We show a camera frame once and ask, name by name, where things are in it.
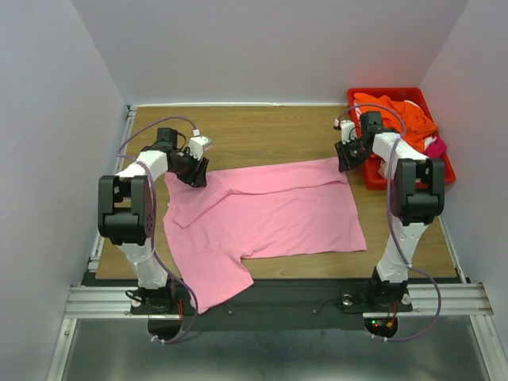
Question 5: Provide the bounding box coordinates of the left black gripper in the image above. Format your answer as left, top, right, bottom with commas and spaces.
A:
170, 148, 210, 189

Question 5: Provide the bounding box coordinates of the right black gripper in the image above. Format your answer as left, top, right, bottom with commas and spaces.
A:
334, 135, 372, 171

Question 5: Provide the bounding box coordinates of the light pink t shirt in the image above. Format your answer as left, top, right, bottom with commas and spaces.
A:
164, 158, 367, 314

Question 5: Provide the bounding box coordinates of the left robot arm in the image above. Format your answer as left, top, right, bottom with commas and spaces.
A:
98, 128, 213, 313

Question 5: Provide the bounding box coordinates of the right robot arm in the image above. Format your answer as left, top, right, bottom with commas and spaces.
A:
334, 111, 445, 312

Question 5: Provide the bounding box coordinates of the red plastic bin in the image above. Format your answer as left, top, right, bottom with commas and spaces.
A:
347, 87, 456, 191

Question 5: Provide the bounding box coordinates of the orange t shirt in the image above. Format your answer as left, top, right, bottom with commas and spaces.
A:
353, 92, 438, 153

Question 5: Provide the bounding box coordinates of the magenta t shirt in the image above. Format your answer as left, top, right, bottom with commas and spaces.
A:
424, 136, 448, 159

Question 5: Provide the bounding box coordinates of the silver round knob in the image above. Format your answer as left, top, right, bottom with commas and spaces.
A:
341, 294, 354, 307

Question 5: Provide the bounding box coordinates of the small circuit board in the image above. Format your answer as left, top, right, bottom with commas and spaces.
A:
370, 317, 397, 329

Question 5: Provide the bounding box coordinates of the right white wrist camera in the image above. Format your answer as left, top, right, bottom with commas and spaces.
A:
333, 118, 357, 144

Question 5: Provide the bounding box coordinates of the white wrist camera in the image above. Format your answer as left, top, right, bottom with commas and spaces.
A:
187, 136, 213, 160
333, 118, 357, 144

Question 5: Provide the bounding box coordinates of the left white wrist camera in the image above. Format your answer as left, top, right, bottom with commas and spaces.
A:
187, 136, 213, 160

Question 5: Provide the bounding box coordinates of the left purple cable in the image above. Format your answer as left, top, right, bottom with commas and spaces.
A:
116, 114, 199, 345

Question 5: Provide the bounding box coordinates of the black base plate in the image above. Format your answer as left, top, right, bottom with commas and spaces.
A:
131, 279, 400, 337

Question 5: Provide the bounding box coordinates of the aluminium frame rail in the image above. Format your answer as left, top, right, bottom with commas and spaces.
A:
63, 283, 493, 320

